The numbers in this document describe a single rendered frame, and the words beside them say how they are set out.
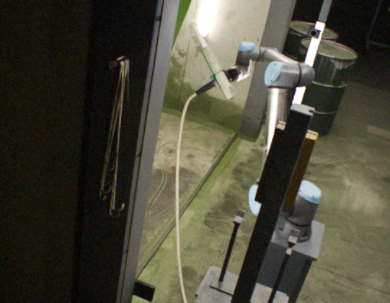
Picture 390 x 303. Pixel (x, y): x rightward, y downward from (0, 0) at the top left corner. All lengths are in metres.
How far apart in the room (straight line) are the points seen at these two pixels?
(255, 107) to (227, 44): 0.64
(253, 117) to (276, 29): 0.85
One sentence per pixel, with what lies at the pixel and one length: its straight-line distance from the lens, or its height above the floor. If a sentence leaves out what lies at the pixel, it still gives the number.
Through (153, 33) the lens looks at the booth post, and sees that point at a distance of 1.43.
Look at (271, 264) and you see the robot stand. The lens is 2.54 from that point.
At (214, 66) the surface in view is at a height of 1.25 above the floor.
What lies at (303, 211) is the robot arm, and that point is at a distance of 2.39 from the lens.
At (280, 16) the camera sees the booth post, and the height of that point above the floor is 1.22.
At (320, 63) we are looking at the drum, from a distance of 4.81.
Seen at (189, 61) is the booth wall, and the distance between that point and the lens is 4.60.
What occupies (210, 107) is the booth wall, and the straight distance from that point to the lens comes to 4.68.
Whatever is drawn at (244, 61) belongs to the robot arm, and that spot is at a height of 1.23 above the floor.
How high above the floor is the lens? 2.12
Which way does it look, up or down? 29 degrees down
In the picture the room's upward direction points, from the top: 12 degrees clockwise
